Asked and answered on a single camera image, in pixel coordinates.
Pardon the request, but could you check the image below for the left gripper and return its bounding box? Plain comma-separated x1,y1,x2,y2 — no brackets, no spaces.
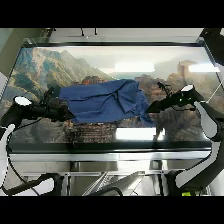
49,100,76,123

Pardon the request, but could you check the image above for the black cable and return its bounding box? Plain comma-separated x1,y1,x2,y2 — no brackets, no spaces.
4,118,43,197

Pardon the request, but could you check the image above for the blue shirt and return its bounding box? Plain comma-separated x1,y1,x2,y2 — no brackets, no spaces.
58,78,155,129

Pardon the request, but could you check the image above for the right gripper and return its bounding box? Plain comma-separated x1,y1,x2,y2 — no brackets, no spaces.
153,94,178,113

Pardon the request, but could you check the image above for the silver frame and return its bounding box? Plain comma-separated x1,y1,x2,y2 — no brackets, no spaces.
0,149,224,197

